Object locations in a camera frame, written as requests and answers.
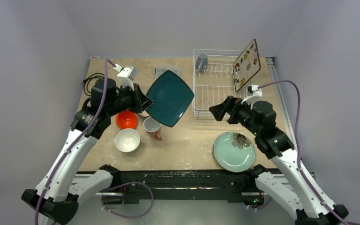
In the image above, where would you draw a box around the light green round plate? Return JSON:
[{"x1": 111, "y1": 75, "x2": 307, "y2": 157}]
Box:
[{"x1": 213, "y1": 132, "x2": 255, "y2": 173}]

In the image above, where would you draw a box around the white wire dish rack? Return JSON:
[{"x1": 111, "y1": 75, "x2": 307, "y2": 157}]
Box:
[{"x1": 192, "y1": 49, "x2": 251, "y2": 119}]

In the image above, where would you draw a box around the black coiled cable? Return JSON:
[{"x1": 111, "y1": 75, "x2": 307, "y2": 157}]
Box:
[{"x1": 82, "y1": 72, "x2": 106, "y2": 97}]

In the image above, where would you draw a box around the orange bowl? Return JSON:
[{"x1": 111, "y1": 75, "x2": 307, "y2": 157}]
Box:
[{"x1": 115, "y1": 110, "x2": 138, "y2": 129}]

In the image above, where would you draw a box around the square floral plate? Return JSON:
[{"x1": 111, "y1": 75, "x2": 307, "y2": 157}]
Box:
[{"x1": 232, "y1": 39, "x2": 261, "y2": 92}]

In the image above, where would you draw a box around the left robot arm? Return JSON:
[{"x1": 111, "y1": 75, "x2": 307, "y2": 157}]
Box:
[{"x1": 22, "y1": 78, "x2": 154, "y2": 225}]

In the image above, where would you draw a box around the clear plastic screw box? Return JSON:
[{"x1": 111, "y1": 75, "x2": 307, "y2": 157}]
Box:
[{"x1": 155, "y1": 65, "x2": 180, "y2": 79}]

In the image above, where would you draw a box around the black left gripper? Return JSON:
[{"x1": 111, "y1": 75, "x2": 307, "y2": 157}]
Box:
[{"x1": 106, "y1": 82, "x2": 154, "y2": 116}]

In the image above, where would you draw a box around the teal square plate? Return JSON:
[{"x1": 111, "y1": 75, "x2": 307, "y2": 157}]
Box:
[{"x1": 146, "y1": 70, "x2": 195, "y2": 127}]

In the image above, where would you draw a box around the black table edge rail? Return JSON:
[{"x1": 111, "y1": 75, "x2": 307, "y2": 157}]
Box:
[{"x1": 45, "y1": 169, "x2": 320, "y2": 206}]

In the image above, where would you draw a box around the pink flowered mug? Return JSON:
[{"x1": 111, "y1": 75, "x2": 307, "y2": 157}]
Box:
[{"x1": 143, "y1": 116, "x2": 163, "y2": 141}]

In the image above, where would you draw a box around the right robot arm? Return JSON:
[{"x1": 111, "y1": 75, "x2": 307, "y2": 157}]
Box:
[{"x1": 209, "y1": 96, "x2": 349, "y2": 225}]

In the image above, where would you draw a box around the grey printed mug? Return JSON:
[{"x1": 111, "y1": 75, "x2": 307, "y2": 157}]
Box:
[{"x1": 195, "y1": 53, "x2": 208, "y2": 73}]

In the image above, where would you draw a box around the white bowl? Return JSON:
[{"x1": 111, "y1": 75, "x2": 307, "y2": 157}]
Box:
[{"x1": 114, "y1": 128, "x2": 141, "y2": 153}]

